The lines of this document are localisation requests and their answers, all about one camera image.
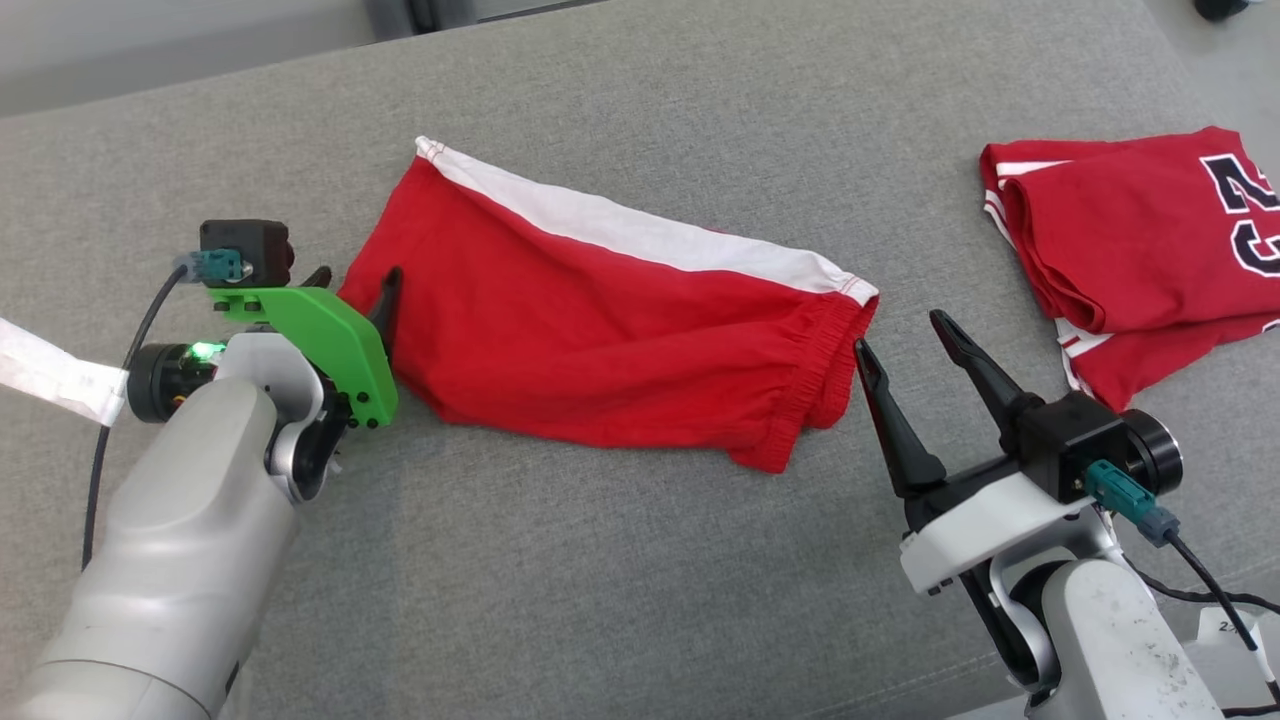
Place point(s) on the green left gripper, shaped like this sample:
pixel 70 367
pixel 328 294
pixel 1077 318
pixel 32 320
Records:
pixel 330 335

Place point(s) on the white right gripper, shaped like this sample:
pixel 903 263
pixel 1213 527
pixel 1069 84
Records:
pixel 990 530

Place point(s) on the red white basketball jersey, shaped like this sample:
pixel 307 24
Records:
pixel 1130 240

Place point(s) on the red white shorts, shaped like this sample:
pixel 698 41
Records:
pixel 600 340

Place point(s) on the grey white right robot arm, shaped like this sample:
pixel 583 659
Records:
pixel 1110 640

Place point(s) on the black caster wheel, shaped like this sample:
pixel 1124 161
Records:
pixel 1222 8

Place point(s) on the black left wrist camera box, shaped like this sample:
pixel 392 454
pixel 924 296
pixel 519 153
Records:
pixel 245 250

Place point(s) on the grey partition frame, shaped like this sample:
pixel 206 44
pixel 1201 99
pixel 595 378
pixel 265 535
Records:
pixel 440 10

